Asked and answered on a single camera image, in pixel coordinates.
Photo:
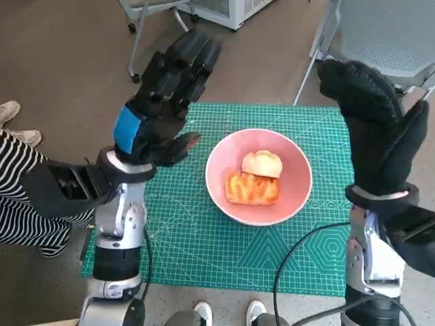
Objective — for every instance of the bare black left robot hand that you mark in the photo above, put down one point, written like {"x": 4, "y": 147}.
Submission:
{"x": 159, "y": 108}

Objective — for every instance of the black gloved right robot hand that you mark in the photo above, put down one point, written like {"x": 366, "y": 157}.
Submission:
{"x": 377, "y": 142}

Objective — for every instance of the pink bowl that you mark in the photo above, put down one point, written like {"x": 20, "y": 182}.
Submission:
{"x": 292, "y": 163}

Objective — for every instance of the round toy bread bun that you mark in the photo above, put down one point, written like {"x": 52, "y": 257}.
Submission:
{"x": 263, "y": 164}

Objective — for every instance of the long striped toy bread loaf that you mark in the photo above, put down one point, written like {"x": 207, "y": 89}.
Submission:
{"x": 244, "y": 192}

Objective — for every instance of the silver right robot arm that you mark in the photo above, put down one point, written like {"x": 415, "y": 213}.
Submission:
{"x": 374, "y": 261}

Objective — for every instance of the grey chair on casters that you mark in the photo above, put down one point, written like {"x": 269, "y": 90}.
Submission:
{"x": 181, "y": 22}

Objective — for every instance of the grey mesh chair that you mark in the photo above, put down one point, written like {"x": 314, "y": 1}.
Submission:
{"x": 384, "y": 37}

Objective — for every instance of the green cutting mat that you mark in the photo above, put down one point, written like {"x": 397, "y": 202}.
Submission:
{"x": 190, "y": 220}

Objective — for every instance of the person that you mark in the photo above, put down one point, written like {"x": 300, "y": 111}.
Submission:
{"x": 27, "y": 137}
{"x": 20, "y": 217}

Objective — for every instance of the robot right leg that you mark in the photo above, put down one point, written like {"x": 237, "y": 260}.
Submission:
{"x": 255, "y": 310}

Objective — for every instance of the robot leg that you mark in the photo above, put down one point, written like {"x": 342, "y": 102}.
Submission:
{"x": 255, "y": 310}
{"x": 203, "y": 312}

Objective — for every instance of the robot left leg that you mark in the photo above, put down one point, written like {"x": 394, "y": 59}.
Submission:
{"x": 203, "y": 312}

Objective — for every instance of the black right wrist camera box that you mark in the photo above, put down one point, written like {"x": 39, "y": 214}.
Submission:
{"x": 418, "y": 234}

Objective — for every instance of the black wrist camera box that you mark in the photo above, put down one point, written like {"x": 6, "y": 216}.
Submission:
{"x": 68, "y": 190}
{"x": 418, "y": 234}

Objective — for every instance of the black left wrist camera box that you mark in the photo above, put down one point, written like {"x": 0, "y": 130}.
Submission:
{"x": 68, "y": 190}

